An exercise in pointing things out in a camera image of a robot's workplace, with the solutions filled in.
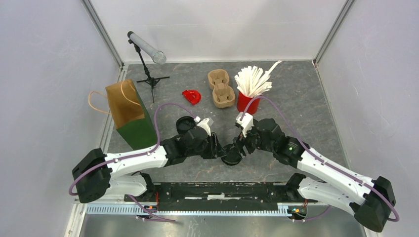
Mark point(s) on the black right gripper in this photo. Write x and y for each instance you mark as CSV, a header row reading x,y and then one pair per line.
x,y
240,141

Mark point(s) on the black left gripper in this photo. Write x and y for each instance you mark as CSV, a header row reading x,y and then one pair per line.
x,y
216,149

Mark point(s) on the dark translucent cup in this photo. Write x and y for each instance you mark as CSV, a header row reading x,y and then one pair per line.
x,y
233,156

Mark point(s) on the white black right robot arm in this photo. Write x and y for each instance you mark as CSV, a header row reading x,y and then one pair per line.
x,y
370,201

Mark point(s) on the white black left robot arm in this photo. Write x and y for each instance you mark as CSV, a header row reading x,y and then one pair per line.
x,y
99,174

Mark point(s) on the red cylindrical straw holder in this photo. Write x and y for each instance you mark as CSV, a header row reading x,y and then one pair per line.
x,y
243,102

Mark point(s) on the brown cardboard cup carrier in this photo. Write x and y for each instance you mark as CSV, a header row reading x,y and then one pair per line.
x,y
222,93

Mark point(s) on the brown paper bag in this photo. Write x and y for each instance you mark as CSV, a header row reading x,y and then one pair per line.
x,y
123,101

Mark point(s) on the grey microphone on stand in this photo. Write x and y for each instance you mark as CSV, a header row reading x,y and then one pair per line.
x,y
157,56

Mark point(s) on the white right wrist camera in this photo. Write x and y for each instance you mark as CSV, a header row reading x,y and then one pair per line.
x,y
245,122

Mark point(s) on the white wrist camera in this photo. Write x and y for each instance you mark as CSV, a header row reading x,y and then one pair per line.
x,y
205,124
245,122

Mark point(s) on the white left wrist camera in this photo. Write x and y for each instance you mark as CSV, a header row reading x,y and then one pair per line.
x,y
205,124

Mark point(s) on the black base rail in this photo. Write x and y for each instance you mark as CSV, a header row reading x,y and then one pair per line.
x,y
217,196

